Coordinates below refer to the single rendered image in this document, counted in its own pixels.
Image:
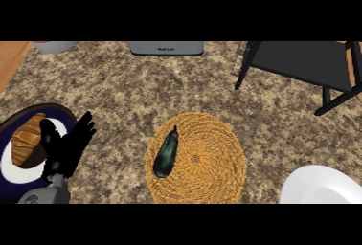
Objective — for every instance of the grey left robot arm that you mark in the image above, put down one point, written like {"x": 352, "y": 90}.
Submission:
{"x": 47, "y": 193}

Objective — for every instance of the black tiered shelf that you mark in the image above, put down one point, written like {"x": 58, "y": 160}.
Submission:
{"x": 302, "y": 63}

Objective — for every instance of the pale grey container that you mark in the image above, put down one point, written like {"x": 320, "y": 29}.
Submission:
{"x": 54, "y": 46}

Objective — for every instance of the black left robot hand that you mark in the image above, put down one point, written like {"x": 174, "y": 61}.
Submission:
{"x": 72, "y": 147}

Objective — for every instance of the dark blue white plate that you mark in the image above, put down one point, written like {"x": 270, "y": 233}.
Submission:
{"x": 14, "y": 182}

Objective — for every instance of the brown croissant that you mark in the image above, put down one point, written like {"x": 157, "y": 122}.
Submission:
{"x": 27, "y": 140}

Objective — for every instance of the round woven yellow placemat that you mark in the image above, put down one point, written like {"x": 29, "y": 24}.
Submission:
{"x": 208, "y": 162}

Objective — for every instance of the grey appliance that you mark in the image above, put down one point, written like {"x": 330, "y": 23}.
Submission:
{"x": 166, "y": 48}

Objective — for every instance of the dark green eggplant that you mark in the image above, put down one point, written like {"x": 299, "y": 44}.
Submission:
{"x": 166, "y": 154}

